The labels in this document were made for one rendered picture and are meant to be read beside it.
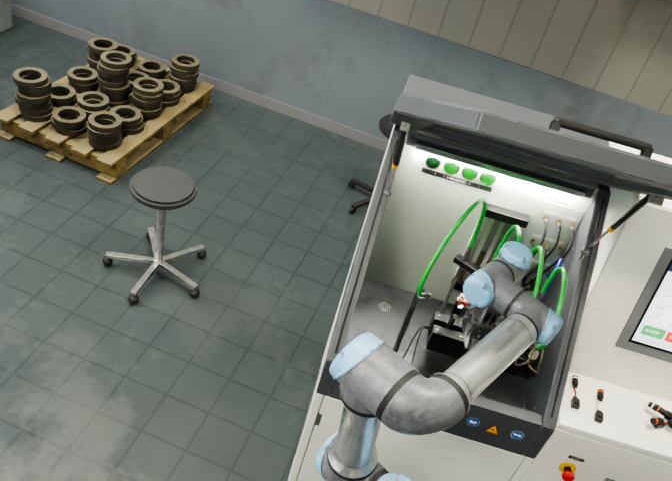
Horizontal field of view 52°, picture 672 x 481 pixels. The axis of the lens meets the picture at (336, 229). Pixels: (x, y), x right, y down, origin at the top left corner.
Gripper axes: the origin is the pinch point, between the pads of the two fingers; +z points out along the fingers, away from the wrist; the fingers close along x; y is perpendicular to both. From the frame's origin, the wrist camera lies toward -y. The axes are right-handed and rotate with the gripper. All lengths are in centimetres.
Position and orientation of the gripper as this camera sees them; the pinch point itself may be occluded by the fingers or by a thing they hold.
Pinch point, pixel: (469, 343)
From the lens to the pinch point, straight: 188.6
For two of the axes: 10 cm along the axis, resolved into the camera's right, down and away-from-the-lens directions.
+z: -2.1, 7.6, 6.2
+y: -1.9, 5.9, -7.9
